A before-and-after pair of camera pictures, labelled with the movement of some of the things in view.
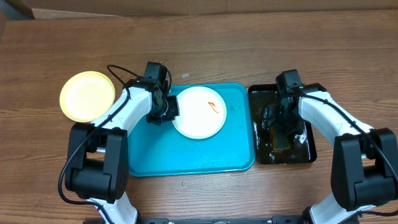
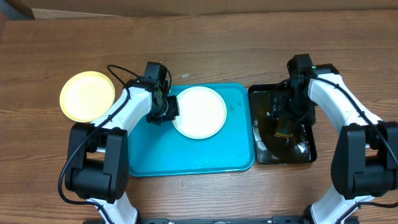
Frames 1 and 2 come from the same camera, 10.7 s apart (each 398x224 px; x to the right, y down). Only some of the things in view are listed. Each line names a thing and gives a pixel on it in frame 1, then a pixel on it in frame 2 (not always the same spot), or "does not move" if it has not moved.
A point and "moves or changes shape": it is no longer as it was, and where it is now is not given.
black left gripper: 173,101 does not move
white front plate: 202,112 does not move
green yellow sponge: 280,140 moves or changes shape
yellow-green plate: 85,95 does not move
